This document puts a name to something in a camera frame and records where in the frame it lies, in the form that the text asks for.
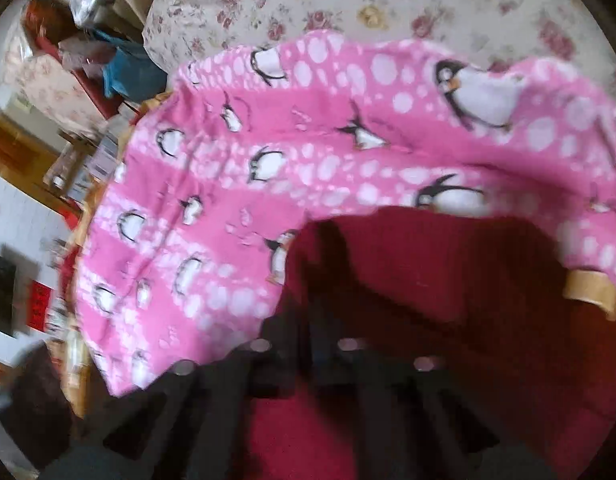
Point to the floral fabric bundle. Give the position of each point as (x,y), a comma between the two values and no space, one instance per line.
(47,90)

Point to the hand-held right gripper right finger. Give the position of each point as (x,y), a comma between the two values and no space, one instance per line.
(398,410)

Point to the light wooden frame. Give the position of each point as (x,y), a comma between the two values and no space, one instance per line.
(590,292)

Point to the pink penguin print blanket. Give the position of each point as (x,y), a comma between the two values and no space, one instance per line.
(212,160)

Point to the red knitted garment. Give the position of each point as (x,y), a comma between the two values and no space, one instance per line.
(438,280)

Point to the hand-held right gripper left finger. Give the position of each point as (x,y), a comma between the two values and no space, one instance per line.
(222,400)

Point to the blue cloth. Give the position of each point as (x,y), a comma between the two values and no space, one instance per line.
(130,67)

